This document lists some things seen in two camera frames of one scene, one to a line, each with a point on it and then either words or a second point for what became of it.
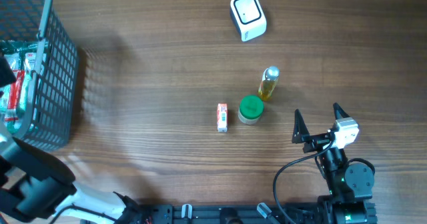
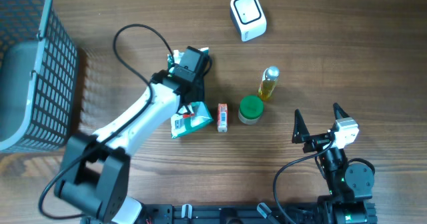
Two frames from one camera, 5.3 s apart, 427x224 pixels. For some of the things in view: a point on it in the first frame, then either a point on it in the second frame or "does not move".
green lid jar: x=250 y=109 does not move
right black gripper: x=301 y=135 does not move
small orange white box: x=222 y=117 does not move
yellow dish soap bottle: x=269 y=77 does not move
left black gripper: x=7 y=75 to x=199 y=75
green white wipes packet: x=15 y=99 to x=192 y=116
